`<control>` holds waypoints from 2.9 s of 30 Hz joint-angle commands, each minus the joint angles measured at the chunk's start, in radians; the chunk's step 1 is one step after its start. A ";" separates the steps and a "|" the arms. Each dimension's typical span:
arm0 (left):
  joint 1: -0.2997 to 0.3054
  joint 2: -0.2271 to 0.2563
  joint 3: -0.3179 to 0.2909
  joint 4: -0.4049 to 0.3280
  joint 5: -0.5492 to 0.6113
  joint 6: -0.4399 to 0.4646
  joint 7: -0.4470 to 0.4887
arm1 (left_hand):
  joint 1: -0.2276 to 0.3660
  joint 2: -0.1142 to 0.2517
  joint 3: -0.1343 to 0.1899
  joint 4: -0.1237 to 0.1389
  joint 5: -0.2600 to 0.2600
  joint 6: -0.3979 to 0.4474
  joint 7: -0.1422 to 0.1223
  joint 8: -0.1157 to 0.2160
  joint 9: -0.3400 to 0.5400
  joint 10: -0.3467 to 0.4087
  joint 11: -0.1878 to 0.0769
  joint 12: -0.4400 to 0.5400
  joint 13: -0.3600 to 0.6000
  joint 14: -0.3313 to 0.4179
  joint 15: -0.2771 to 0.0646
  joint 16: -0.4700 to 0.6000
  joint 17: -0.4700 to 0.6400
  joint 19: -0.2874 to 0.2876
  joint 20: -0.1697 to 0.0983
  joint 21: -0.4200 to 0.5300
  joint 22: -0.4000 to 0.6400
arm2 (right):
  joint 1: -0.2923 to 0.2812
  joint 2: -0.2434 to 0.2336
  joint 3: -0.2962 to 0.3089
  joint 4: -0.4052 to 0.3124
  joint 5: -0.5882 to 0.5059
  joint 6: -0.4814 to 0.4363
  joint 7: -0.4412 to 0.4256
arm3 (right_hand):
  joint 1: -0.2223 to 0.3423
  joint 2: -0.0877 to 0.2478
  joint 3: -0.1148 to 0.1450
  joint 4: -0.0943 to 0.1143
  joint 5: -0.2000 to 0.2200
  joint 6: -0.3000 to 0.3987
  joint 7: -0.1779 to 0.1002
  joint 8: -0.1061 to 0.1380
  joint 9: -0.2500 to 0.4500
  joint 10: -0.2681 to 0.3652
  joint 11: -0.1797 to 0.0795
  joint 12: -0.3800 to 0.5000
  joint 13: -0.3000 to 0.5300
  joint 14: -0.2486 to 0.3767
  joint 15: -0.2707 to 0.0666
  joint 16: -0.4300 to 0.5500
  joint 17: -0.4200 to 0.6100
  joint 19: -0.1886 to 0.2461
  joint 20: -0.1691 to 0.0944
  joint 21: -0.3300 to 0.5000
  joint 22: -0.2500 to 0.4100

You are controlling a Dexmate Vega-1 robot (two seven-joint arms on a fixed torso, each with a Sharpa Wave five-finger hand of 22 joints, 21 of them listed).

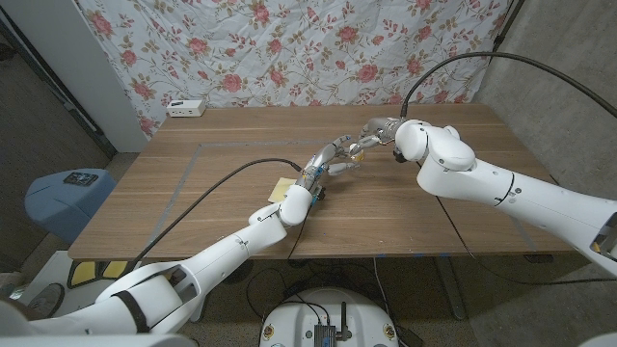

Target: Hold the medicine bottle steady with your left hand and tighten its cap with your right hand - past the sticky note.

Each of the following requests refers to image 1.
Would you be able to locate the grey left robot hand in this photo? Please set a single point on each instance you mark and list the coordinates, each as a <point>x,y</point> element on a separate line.
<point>320,156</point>

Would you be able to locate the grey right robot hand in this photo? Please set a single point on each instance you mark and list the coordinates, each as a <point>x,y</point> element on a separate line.
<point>383,129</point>

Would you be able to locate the clear medicine bottle white cap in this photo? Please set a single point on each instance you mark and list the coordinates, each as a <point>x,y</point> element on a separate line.
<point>352,157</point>

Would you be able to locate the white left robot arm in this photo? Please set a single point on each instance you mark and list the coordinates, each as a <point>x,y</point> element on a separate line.
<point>226,255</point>

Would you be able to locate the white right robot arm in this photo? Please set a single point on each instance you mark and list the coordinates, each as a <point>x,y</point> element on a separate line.
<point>506,193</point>

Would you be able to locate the yellow sticky note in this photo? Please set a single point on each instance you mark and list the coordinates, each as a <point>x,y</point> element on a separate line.
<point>280,189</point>

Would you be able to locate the floral backdrop cloth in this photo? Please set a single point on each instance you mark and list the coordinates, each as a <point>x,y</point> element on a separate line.
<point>289,48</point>

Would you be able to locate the white power strip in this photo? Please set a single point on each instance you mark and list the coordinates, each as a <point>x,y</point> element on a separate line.
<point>185,108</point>

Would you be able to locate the white robot torso base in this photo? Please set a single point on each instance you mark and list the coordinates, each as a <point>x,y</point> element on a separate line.
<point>299,318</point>

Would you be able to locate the black backdrop pole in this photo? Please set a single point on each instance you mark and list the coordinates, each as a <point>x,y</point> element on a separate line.
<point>506,21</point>

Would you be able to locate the grey table leg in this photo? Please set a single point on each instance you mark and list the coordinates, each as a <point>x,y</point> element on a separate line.
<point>450,289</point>

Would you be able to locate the white table leg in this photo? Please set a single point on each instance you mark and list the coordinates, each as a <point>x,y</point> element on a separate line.
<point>201,315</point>

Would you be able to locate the black power brick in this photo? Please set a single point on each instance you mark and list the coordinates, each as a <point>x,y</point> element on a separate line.
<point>410,337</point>

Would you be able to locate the black phone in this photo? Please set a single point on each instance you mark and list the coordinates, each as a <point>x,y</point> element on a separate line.
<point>80,178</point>

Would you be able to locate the blue stool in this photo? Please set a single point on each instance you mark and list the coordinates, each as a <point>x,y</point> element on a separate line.
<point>67,207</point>

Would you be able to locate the yellow and black mat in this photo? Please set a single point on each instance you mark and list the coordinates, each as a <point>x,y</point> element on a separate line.
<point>84,272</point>

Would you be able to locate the grey shoe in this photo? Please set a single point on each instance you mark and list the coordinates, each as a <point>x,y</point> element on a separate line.
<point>45,300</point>

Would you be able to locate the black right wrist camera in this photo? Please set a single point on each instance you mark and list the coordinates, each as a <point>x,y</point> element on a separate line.
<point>399,155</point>

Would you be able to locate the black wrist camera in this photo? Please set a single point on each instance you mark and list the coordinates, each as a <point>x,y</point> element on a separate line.
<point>399,155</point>
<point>318,195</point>

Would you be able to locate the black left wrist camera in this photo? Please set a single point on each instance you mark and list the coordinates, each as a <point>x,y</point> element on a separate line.
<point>318,195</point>

